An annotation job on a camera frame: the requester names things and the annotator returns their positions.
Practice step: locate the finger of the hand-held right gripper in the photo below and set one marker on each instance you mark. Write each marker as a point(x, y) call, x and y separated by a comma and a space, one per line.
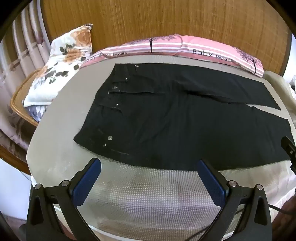
point(289, 146)

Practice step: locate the rattan chair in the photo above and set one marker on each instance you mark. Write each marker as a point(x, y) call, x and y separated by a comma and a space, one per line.
point(17, 102)

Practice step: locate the wooden headboard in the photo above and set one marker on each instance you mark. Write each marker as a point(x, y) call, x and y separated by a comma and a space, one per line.
point(161, 18)

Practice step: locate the grey bed mat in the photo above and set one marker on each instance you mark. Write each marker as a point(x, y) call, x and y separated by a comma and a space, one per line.
point(148, 197)

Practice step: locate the pink striped blanket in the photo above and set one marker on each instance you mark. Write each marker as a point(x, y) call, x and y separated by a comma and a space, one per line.
point(129, 47)

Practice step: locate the black pants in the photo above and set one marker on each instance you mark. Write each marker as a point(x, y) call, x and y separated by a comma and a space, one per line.
point(161, 127)

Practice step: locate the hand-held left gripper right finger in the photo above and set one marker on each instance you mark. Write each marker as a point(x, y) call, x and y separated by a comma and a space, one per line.
point(209, 180)

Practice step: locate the pink striped pillow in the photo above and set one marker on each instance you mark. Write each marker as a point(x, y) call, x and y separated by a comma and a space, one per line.
point(208, 47)

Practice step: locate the white floral pillow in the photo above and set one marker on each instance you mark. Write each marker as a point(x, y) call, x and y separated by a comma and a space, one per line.
point(64, 58)

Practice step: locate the brown wooden ledge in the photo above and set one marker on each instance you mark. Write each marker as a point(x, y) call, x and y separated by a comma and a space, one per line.
point(13, 160)

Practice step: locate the grey leaf-print cloth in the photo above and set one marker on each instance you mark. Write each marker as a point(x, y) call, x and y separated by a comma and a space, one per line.
point(34, 112)

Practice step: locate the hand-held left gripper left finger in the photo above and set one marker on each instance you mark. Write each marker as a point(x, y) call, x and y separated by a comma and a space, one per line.
point(87, 180)

